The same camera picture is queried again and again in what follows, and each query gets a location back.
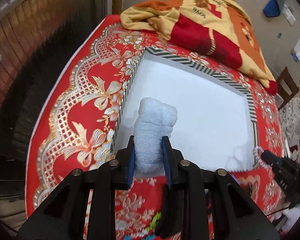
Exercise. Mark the blue object on wall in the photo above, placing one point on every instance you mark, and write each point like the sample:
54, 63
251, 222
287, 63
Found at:
272, 9

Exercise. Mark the white fluffy headband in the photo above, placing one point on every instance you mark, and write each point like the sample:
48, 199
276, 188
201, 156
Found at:
156, 120

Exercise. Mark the striped tray with white lining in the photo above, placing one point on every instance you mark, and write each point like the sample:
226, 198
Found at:
217, 122

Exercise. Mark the red floral bed cover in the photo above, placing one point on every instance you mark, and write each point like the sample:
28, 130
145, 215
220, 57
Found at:
76, 126

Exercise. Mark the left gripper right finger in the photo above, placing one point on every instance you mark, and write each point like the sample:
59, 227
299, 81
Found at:
171, 160

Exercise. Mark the red yellow love blanket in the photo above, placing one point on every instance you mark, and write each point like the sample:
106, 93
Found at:
220, 29

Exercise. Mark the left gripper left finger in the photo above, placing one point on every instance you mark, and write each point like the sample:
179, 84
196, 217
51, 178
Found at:
125, 171

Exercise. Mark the wooden chair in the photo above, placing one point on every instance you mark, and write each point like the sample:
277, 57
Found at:
286, 88

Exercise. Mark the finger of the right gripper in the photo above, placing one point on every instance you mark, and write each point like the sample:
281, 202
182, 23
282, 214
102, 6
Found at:
269, 158

